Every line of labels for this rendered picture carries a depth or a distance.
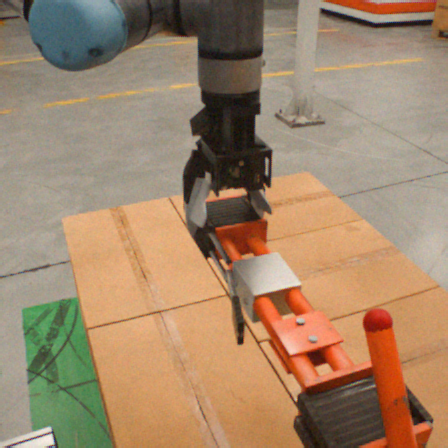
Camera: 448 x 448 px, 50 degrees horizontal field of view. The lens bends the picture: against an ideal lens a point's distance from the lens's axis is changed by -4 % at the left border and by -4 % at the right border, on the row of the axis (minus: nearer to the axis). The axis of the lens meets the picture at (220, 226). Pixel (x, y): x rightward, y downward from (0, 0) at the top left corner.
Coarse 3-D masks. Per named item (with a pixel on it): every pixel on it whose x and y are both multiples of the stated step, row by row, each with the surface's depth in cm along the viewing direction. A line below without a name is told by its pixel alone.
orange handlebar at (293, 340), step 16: (224, 240) 66; (256, 240) 66; (240, 256) 63; (256, 304) 56; (272, 304) 56; (288, 304) 57; (304, 304) 55; (272, 320) 53; (288, 320) 53; (304, 320) 52; (320, 320) 52; (272, 336) 52; (288, 336) 51; (304, 336) 51; (320, 336) 50; (336, 336) 50; (288, 352) 49; (304, 352) 49; (320, 352) 51; (336, 352) 49; (288, 368) 50; (304, 368) 47; (336, 368) 48
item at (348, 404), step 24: (312, 384) 44; (336, 384) 45; (360, 384) 45; (312, 408) 42; (336, 408) 43; (360, 408) 43; (312, 432) 41; (336, 432) 41; (360, 432) 40; (384, 432) 40
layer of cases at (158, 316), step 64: (320, 192) 190; (128, 256) 155; (192, 256) 155; (320, 256) 155; (384, 256) 155; (128, 320) 131; (192, 320) 131; (128, 384) 113; (192, 384) 113; (256, 384) 113
